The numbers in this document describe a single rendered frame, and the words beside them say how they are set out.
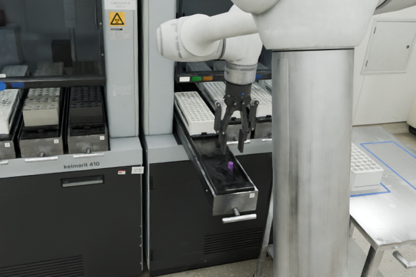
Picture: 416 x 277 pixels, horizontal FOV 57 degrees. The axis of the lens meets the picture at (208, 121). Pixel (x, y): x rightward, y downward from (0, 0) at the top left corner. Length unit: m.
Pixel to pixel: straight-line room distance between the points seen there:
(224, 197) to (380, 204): 0.43
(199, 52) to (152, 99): 0.57
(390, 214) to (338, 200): 0.67
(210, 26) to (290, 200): 0.48
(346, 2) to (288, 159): 0.19
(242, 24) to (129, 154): 0.80
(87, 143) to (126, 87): 0.24
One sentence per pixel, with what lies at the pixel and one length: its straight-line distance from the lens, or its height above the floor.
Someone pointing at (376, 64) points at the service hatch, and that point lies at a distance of 3.38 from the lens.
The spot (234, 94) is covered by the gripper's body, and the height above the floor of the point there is 1.07.
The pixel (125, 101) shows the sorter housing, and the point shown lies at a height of 0.89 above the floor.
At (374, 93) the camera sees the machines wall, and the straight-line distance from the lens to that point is 3.49.
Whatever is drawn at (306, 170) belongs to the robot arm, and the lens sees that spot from 0.48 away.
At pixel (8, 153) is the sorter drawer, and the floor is 0.76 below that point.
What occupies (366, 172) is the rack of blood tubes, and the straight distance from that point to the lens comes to 1.20.
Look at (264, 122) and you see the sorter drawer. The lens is 1.55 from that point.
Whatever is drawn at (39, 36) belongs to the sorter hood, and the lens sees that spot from 1.38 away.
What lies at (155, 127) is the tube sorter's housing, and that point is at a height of 0.77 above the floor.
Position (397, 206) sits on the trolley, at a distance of 1.21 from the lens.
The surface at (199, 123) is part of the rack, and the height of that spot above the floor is 0.86.
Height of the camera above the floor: 1.46
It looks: 25 degrees down
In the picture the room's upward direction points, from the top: 4 degrees clockwise
